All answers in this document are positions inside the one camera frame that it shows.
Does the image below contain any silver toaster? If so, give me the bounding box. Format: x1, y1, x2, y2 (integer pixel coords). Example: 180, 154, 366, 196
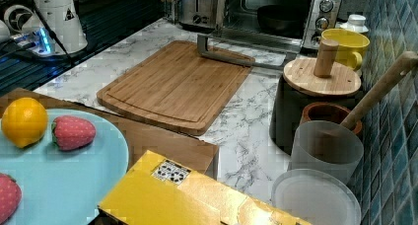
179, 0, 218, 29

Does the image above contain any wooden tray under plate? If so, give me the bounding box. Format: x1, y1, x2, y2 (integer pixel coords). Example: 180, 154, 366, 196
0, 88, 219, 179

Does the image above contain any wooden pestle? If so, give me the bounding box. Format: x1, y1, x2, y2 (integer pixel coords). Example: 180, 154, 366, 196
341, 51, 418, 129

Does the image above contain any silver toaster oven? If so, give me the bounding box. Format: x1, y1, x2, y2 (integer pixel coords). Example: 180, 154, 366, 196
215, 0, 341, 49

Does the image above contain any black pan inside oven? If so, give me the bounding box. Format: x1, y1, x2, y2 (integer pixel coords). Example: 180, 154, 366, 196
257, 5, 309, 38

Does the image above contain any brown ceramic mortar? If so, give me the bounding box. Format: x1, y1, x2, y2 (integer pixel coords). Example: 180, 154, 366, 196
300, 102, 363, 137

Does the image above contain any oven door with handle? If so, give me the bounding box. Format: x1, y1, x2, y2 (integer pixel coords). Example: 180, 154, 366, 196
197, 28, 302, 71

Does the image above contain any bamboo cutting board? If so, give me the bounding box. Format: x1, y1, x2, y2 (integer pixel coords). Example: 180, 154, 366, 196
97, 40, 251, 135

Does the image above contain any orange fruit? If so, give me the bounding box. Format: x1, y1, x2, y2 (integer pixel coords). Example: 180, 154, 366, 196
1, 98, 48, 148

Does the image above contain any light blue plate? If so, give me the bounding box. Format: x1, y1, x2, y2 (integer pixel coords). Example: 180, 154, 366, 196
0, 109, 129, 225

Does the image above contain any yellow mug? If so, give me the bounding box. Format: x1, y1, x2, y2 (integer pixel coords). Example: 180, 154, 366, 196
321, 29, 370, 71

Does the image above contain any frosted round plastic lid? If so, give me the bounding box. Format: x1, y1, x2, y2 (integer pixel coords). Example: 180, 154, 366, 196
271, 169, 361, 225

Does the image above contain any yellow cardboard box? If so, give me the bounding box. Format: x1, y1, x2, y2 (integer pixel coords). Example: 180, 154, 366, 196
99, 151, 311, 225

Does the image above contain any white robot base arm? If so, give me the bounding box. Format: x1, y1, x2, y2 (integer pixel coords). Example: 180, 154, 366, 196
3, 0, 88, 57

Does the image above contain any black canister with wooden lid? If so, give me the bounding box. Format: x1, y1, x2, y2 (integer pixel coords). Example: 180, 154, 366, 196
269, 39, 361, 155

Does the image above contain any white ceramic jar lid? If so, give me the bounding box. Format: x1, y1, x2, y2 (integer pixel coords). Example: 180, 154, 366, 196
340, 14, 369, 34

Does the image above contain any frosted plastic cup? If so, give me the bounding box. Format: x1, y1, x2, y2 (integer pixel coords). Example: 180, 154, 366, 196
290, 120, 364, 184

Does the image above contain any red toy strawberry at edge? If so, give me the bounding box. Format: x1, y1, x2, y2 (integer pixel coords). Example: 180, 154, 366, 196
0, 174, 22, 224

